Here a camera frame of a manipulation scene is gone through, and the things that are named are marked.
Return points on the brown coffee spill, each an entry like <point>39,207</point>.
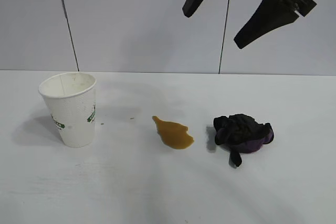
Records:
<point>173,134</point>

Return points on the black and purple cloth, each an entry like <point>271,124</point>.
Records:
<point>241,129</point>

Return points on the white paper coffee cup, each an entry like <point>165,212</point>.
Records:
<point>71,119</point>

